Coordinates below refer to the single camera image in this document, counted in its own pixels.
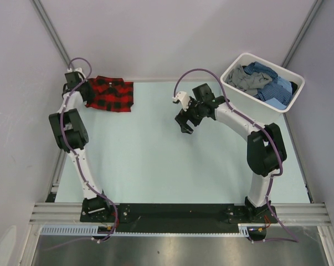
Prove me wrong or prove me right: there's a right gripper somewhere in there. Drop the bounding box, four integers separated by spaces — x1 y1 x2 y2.
176 96 205 135

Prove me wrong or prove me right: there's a red black plaid shirt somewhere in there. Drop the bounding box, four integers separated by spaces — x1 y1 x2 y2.
85 76 134 112

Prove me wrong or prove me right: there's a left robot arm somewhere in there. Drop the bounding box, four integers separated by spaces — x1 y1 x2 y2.
49 68 116 223

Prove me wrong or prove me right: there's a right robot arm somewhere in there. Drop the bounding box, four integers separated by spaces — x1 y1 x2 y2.
172 84 287 222

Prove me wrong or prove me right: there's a grey shirt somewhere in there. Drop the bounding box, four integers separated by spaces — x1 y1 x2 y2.
225 64 273 96

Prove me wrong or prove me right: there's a white plastic bin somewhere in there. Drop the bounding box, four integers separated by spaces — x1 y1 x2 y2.
220 53 305 124

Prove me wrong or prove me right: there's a light blue shirt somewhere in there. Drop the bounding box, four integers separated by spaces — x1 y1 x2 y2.
258 77 292 110

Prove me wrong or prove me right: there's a blue checked shirt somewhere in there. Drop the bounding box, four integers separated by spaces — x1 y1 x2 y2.
243 62 298 101

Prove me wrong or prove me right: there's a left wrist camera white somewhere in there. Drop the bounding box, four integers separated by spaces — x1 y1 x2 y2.
66 67 83 73

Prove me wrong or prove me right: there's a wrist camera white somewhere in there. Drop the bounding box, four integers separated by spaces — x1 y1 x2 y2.
172 91 191 111
66 67 83 73

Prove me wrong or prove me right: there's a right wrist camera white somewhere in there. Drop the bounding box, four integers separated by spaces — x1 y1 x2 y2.
172 91 191 111

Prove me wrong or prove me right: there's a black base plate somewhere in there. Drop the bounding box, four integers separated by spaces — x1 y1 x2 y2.
80 203 279 234

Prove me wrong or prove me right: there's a white cable duct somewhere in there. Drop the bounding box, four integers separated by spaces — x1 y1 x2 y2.
40 224 265 239

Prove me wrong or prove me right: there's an aluminium frame rail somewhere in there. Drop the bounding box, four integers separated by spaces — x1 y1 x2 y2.
29 203 331 226

